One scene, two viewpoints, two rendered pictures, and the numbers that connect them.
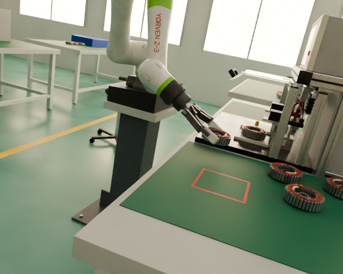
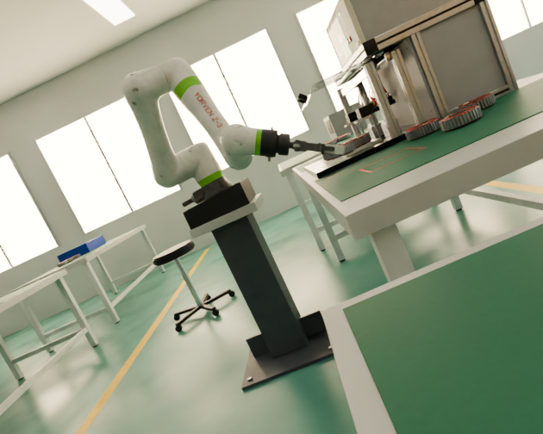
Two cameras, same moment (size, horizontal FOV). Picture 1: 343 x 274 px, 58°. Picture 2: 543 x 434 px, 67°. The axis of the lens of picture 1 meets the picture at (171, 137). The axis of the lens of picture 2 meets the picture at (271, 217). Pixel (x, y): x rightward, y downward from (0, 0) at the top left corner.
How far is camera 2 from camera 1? 0.51 m
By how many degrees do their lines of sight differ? 15
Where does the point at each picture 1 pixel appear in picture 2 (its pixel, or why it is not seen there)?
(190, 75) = not seen: hidden behind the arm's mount
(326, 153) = (436, 95)
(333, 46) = (368, 13)
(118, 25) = (157, 139)
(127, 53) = (179, 166)
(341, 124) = (428, 61)
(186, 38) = not seen: hidden behind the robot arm
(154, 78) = (245, 138)
